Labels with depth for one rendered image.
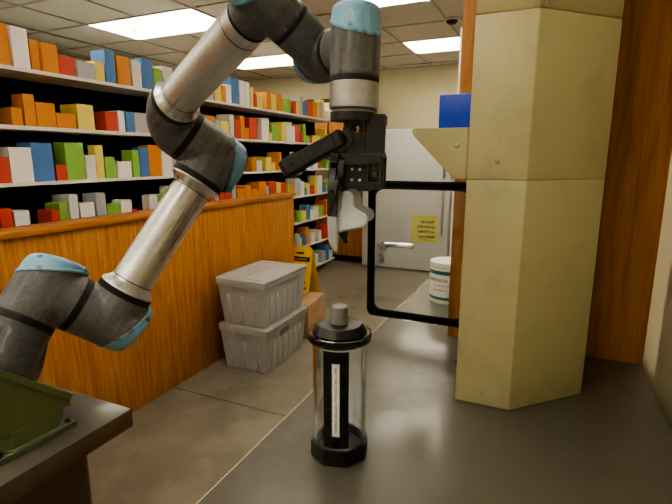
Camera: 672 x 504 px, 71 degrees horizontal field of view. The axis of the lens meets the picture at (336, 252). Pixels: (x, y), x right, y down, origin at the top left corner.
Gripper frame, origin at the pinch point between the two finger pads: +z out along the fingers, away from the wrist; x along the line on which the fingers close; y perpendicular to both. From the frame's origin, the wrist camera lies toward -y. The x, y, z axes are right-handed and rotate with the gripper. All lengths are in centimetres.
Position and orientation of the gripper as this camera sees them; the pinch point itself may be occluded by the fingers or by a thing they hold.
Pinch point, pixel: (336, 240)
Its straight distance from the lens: 76.2
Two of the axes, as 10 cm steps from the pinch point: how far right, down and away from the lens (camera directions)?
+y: 9.8, 0.6, -2.0
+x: 2.1, -1.7, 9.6
